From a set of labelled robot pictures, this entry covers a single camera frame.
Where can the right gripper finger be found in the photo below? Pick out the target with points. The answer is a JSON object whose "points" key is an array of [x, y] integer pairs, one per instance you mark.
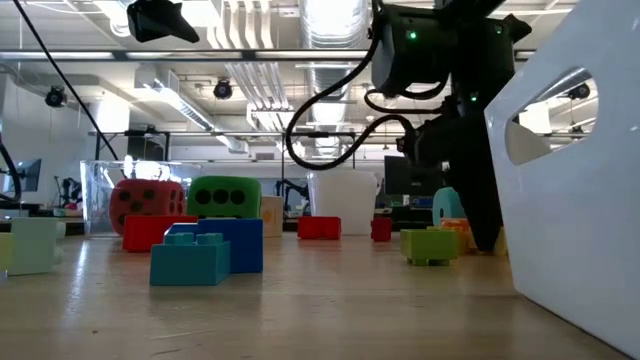
{"points": [[480, 200]]}

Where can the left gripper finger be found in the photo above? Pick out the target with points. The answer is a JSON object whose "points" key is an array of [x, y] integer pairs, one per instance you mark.
{"points": [[160, 22]]}

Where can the teal foam die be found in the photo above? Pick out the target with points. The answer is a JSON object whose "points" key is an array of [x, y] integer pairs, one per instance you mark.
{"points": [[445, 205]]}

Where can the orange toy brick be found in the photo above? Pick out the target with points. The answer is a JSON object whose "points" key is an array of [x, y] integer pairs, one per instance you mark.
{"points": [[452, 223]]}

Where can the small orange-yellow square brick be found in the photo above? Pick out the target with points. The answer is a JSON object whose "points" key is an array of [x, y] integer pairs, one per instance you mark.
{"points": [[501, 242]]}

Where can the red foam die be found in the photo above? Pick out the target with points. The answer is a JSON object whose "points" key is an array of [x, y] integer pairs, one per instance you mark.
{"points": [[145, 197]]}

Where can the green foam die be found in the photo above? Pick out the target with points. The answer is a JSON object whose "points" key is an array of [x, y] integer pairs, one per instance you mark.
{"points": [[225, 197]]}

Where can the tan wooden block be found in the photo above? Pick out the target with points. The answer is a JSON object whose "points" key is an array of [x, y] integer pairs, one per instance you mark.
{"points": [[272, 215]]}

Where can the red two-stud brick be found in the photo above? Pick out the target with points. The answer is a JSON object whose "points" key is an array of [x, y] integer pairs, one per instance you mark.
{"points": [[320, 228], [150, 235]]}

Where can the mint toy brick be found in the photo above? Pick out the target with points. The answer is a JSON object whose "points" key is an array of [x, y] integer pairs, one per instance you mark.
{"points": [[35, 247]]}

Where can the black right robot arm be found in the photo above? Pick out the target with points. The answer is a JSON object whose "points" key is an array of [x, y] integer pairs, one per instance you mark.
{"points": [[415, 55]]}

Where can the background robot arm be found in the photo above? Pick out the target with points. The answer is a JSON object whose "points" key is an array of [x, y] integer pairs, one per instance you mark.
{"points": [[70, 192], [295, 190]]}

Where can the black overhead crossbar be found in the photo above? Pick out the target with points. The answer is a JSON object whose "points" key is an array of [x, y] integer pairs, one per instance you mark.
{"points": [[200, 55]]}

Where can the blue box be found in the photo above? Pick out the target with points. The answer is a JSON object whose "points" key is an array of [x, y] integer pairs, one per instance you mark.
{"points": [[422, 201]]}

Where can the small green square brick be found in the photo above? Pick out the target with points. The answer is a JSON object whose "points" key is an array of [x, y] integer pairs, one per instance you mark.
{"points": [[428, 246]]}

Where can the large black monitor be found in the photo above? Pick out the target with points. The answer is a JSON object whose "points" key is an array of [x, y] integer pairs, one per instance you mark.
{"points": [[397, 175]]}

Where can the black ceiling spotlight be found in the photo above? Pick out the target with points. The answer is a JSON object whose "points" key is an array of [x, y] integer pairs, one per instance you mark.
{"points": [[579, 91], [222, 89], [55, 96]]}

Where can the white plastic bin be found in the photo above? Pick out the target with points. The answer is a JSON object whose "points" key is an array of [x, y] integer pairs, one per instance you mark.
{"points": [[575, 225]]}

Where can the small red cube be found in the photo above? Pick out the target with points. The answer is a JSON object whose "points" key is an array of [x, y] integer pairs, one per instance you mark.
{"points": [[381, 230]]}

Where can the translucent white plastic cup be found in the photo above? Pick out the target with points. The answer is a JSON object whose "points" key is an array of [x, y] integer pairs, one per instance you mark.
{"points": [[342, 200]]}

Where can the clear plastic container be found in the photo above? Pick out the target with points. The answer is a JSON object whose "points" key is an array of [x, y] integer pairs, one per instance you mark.
{"points": [[95, 200]]}

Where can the small desk monitor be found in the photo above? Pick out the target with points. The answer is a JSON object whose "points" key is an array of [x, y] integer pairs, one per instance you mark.
{"points": [[30, 175]]}

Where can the blue toy brick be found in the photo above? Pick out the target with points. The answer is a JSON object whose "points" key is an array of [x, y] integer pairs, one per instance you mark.
{"points": [[245, 245]]}

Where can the teal two-stud brick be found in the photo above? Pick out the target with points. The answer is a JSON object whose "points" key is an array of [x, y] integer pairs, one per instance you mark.
{"points": [[190, 265]]}

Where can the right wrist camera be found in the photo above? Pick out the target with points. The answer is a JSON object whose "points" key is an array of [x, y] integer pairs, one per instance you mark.
{"points": [[425, 142]]}

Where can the white rectangular air duct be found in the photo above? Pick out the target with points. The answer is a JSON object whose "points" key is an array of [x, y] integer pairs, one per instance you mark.
{"points": [[170, 97]]}

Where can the silver round air duct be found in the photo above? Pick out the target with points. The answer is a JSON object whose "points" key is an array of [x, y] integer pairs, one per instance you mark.
{"points": [[330, 75]]}

